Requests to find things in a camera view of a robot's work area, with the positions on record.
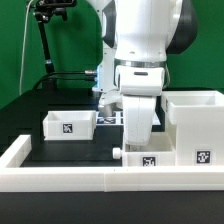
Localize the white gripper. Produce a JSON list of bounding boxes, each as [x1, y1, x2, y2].
[[116, 66, 164, 146]]

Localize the white drawer cabinet box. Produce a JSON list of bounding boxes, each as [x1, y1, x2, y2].
[[161, 91, 224, 166]]

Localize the white front drawer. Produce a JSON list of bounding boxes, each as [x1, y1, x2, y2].
[[112, 133, 176, 167]]

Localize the white drawer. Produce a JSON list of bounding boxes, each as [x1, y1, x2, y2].
[[112, 133, 176, 167], [42, 110, 96, 140]]

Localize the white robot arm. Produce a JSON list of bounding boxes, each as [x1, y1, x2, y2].
[[86, 0, 198, 146]]

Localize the white rear drawer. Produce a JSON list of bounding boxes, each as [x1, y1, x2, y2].
[[42, 110, 96, 140]]

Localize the white marker tag plate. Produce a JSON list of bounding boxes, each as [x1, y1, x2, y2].
[[95, 111, 162, 126]]

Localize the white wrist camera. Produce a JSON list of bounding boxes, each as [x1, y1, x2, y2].
[[98, 90, 122, 117]]

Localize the black base cables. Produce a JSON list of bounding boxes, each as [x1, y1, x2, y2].
[[32, 69, 99, 90]]

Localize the black camera stand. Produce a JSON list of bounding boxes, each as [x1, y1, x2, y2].
[[32, 0, 77, 91]]

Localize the white hanging cable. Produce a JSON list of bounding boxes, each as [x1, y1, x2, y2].
[[18, 0, 36, 97]]

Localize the white workspace border frame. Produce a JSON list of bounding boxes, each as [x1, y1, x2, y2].
[[0, 135, 224, 192]]

